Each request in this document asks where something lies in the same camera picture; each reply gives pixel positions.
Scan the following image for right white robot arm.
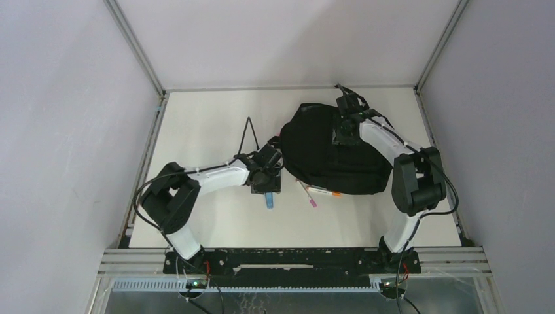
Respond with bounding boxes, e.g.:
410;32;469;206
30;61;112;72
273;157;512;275
332;92;447;272

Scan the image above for orange capped marker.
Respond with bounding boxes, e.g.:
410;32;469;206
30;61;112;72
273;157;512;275
306;186;342;197

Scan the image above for black student backpack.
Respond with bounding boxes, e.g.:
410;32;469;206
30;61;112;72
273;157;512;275
269;87;392;195

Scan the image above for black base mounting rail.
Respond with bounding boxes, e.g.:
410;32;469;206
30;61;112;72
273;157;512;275
162;247;421;287

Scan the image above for blue correction tape dispenser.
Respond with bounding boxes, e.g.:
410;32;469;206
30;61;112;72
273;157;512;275
264;192;274;210

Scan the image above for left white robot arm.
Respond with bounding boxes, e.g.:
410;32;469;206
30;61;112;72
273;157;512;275
134;144;282;273

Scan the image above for pink capped marker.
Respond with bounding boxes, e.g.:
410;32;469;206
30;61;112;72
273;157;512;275
297;180;317;208

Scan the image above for white slotted cable duct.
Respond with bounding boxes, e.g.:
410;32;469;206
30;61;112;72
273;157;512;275
112;277;383;293

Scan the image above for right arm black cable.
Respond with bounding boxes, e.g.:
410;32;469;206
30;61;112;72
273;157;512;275
336;84;459;261

